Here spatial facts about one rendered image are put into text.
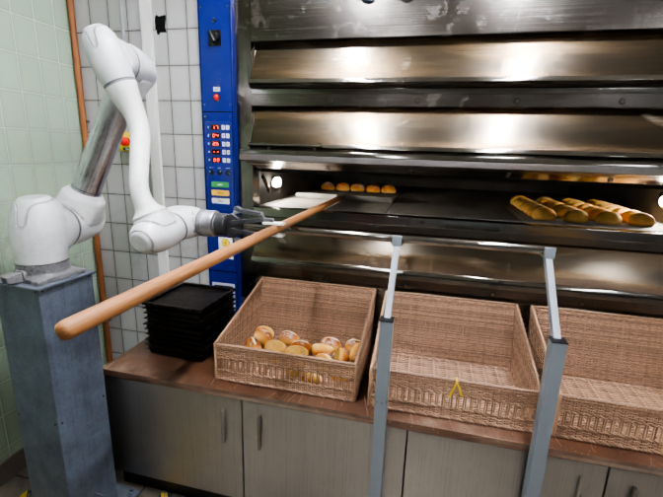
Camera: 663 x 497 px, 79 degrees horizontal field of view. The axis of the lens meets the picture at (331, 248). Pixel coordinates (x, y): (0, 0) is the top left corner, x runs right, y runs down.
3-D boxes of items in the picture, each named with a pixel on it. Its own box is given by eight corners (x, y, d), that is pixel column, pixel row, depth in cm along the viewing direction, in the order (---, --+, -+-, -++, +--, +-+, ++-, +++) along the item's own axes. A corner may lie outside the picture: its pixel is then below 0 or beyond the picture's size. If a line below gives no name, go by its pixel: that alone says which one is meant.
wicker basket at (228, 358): (261, 327, 201) (261, 274, 194) (375, 343, 189) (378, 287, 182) (211, 380, 155) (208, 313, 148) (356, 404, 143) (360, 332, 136)
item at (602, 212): (508, 203, 233) (509, 193, 231) (601, 208, 222) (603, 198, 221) (533, 220, 175) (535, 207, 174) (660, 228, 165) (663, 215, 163)
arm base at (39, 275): (-16, 283, 130) (-19, 266, 129) (50, 265, 151) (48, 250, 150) (26, 291, 125) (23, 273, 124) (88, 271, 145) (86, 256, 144)
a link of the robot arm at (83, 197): (30, 236, 147) (67, 225, 168) (72, 255, 149) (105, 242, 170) (102, 29, 131) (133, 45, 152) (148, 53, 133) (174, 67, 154)
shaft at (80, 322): (69, 344, 56) (66, 324, 55) (51, 341, 57) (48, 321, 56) (341, 201, 217) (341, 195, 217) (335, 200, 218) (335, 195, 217)
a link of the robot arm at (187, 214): (211, 233, 144) (190, 245, 132) (174, 229, 148) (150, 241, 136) (208, 203, 140) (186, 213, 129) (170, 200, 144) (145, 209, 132)
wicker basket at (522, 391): (380, 344, 187) (384, 288, 181) (510, 362, 175) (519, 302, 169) (365, 407, 141) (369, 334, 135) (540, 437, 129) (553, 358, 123)
